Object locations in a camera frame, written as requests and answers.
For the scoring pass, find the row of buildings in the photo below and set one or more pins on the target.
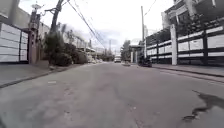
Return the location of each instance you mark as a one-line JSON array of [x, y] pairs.
[[76, 40]]

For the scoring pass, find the brown gate pillar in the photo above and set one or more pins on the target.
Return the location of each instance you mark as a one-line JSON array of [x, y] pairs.
[[32, 43]]

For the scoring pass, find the puddle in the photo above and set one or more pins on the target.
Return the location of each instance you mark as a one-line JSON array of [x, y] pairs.
[[206, 103]]

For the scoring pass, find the utility pole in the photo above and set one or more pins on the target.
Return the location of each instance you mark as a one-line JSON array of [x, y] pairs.
[[55, 16], [142, 30]]

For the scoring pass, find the tree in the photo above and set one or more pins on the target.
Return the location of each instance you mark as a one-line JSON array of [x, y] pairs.
[[126, 50]]

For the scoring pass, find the white panelled fence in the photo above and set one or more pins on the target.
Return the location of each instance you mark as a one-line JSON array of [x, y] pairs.
[[196, 45], [10, 43]]

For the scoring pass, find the small white building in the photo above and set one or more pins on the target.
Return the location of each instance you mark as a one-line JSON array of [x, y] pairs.
[[135, 43]]

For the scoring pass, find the pale building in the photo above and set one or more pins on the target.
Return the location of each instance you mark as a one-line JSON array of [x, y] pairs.
[[186, 10]]

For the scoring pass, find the grey asphalt road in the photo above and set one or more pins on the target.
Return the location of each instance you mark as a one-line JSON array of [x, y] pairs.
[[106, 96]]

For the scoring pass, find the white vehicle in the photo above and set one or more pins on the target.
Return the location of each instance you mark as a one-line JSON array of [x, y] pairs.
[[117, 59]]

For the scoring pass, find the concrete pavement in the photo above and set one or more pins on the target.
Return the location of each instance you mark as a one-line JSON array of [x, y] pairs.
[[193, 70], [20, 71]]

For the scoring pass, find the dark vehicle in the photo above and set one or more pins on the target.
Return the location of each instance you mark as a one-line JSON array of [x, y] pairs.
[[145, 61]]

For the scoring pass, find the bushes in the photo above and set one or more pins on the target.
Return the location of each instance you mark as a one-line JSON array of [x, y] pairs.
[[58, 50]]

